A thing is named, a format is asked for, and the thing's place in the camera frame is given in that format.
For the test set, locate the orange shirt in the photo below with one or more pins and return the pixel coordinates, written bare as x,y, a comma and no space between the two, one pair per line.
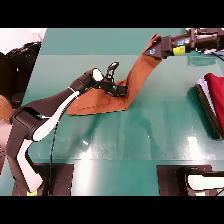
100,105

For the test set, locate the dark green garment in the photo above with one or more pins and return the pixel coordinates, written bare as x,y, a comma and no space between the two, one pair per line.
204,111

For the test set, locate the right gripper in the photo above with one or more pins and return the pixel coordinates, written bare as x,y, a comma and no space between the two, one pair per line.
166,46

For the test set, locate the red garment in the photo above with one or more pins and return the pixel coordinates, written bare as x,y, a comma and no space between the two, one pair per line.
216,95

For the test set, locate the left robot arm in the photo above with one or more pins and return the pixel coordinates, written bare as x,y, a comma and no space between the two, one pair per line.
50,110

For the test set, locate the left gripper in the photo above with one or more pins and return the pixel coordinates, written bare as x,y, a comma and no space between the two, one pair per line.
116,90

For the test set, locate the white garment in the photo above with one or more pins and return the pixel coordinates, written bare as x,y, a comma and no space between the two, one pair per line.
204,90

